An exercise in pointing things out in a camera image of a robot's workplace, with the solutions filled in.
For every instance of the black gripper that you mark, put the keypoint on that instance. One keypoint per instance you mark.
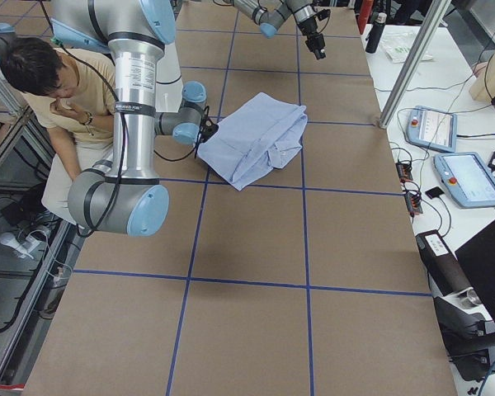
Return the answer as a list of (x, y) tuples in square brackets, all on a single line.
[(311, 31), (206, 130)]

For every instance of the aluminium frame post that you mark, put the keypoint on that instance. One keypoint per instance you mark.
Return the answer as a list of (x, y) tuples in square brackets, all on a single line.
[(424, 36)]

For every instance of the brown paper roll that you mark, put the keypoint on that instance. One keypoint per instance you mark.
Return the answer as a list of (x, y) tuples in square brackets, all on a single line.
[(441, 263)]

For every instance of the light blue striped shirt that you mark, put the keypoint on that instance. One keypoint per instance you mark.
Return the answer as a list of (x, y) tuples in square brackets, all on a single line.
[(262, 135)]

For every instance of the upper teach pendant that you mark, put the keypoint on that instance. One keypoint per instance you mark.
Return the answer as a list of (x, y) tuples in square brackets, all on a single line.
[(432, 129)]

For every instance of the lower teach pendant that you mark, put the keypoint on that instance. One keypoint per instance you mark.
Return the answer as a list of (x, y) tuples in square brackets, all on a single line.
[(467, 179)]

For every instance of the orange connector board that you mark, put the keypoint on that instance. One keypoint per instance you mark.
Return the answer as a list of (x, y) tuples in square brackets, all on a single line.
[(404, 171)]

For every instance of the person in beige shirt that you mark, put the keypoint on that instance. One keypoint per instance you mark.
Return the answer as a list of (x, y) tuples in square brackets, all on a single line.
[(70, 94)]

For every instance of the black monitor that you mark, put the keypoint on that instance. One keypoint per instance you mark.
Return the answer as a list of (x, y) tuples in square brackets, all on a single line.
[(477, 260)]

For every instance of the teach pendant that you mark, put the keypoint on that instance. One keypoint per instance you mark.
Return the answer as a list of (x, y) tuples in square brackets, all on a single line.
[(432, 129), (467, 179)]

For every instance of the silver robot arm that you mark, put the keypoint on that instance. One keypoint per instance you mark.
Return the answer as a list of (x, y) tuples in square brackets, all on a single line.
[(305, 14), (122, 192)]

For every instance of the black water bottle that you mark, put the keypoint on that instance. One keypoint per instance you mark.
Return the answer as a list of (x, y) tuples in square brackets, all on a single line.
[(376, 31)]

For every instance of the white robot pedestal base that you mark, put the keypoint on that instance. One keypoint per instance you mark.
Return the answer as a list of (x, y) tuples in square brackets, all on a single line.
[(169, 82)]

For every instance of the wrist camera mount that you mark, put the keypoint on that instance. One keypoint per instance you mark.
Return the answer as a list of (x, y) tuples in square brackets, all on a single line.
[(323, 14)]

